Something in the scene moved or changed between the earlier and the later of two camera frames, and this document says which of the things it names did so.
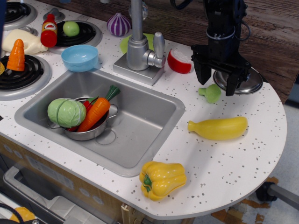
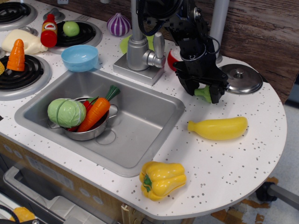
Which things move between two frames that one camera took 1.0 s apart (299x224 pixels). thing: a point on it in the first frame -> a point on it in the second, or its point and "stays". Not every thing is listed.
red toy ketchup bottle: [49, 31] stays
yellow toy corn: [2, 68] stays
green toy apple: [71, 28] stays
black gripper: [222, 52] -> [204, 68]
